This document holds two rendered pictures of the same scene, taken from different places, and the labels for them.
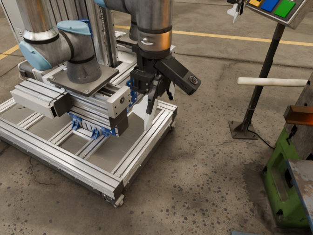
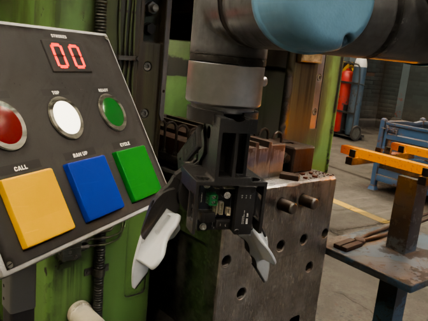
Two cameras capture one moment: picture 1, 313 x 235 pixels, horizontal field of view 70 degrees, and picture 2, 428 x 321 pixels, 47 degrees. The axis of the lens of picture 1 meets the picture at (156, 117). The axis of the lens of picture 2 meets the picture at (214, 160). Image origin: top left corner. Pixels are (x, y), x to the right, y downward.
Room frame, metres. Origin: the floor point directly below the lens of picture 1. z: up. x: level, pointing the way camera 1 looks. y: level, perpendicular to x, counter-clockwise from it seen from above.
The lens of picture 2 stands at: (1.63, -0.09, 1.19)
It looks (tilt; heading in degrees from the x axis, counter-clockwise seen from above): 12 degrees down; 223
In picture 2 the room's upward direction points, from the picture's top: 6 degrees clockwise
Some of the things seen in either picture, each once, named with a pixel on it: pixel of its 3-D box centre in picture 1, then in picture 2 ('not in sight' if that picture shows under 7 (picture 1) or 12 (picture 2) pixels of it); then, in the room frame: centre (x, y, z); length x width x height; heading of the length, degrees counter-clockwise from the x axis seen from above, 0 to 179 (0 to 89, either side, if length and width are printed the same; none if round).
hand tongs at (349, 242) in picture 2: not in sight; (393, 228); (0.16, -0.69, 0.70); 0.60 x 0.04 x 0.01; 178
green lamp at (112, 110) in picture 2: not in sight; (113, 112); (1.22, -0.69, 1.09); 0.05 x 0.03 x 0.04; 176
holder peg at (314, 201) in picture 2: not in sight; (308, 202); (0.67, -0.69, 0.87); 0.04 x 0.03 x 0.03; 86
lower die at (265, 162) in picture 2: not in sight; (195, 142); (0.76, -0.98, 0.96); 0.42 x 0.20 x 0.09; 86
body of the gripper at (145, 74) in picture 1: (152, 69); not in sight; (0.49, 0.01, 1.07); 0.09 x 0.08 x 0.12; 61
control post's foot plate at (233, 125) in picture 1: (243, 126); not in sight; (1.34, -0.73, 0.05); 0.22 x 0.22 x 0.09; 86
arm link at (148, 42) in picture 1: (154, 38); not in sight; (0.48, 0.01, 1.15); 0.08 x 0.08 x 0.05
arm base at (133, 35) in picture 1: (141, 27); not in sight; (1.32, 0.09, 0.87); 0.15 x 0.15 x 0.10
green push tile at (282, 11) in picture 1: (284, 9); (135, 173); (1.20, -0.65, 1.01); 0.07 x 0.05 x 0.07; 21
